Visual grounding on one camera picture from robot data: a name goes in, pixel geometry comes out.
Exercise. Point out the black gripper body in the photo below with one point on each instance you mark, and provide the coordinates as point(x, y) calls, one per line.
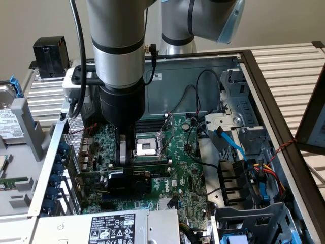
point(122, 106)

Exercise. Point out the green GPU card black fan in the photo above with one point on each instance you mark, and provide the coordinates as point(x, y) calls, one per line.
point(122, 185)

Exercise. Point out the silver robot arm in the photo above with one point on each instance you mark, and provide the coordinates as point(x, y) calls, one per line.
point(116, 30)

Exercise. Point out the black GPU holder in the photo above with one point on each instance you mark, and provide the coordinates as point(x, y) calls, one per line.
point(49, 56)

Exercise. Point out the CPU socket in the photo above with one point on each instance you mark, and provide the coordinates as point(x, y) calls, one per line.
point(147, 147)

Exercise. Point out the green RAM stick with label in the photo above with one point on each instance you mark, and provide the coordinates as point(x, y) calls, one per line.
point(160, 173)

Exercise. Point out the thin metal locking lever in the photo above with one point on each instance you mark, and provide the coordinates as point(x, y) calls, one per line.
point(169, 142)

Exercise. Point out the metal socket cover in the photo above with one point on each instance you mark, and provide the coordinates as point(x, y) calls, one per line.
point(167, 129)

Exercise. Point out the white sticker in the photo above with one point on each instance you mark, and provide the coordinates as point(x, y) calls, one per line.
point(158, 76)

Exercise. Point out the green motherboard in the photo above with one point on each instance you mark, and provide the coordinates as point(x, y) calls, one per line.
point(182, 162)

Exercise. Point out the grey metal PC case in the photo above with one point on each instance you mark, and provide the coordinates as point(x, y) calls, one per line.
point(177, 84)

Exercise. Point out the round coin cell battery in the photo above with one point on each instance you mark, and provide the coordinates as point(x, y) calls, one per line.
point(186, 126)

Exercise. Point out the short black expansion slot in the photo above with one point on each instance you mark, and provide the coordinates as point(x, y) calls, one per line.
point(105, 206)

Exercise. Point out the silver chipset heatsink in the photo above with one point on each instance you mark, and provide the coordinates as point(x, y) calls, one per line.
point(167, 203)

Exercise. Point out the blue retention clip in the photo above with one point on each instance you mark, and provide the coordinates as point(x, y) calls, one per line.
point(64, 148)
point(58, 169)
point(53, 194)
point(48, 206)
point(55, 181)
point(58, 158)

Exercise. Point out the grey power supply with label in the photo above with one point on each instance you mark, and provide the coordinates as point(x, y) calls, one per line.
point(114, 228)

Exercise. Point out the grey parts rack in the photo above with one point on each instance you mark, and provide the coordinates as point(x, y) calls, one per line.
point(23, 142)

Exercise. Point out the blue disk caddy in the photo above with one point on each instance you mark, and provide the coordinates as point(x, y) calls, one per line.
point(15, 86)

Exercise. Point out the silver hard disk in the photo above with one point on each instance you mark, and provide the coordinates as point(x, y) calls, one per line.
point(10, 119)

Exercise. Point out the silver disk bay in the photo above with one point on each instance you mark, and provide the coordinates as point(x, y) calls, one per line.
point(238, 111)

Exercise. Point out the CPU chip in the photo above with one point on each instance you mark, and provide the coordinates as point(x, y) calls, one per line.
point(3, 165)

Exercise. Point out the blue drive latch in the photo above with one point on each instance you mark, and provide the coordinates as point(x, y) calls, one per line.
point(264, 198)

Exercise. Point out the grey drive cage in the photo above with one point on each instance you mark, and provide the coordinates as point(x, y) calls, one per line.
point(254, 223)

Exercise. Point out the dark framed side panel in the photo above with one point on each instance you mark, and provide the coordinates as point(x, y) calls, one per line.
point(312, 119)

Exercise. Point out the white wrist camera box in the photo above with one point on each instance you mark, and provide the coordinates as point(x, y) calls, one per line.
point(68, 86)

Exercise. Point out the black fan duct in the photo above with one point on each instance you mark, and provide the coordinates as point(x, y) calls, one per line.
point(233, 183)

